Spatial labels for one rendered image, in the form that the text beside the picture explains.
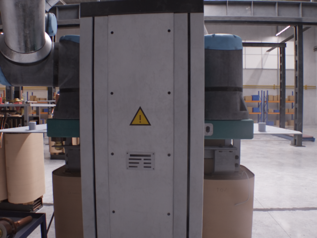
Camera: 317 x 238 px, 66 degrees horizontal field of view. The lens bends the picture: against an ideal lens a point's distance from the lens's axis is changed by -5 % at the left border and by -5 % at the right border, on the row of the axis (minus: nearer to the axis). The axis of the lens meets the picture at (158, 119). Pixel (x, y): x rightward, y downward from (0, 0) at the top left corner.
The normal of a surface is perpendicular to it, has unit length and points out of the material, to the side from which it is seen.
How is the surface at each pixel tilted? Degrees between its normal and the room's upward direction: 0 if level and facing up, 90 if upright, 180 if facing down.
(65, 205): 90
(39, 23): 126
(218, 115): 90
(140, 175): 90
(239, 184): 90
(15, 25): 147
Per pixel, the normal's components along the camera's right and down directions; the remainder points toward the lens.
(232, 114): 0.19, 0.04
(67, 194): -0.06, 0.04
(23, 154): 0.60, 0.04
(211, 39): -0.50, -0.04
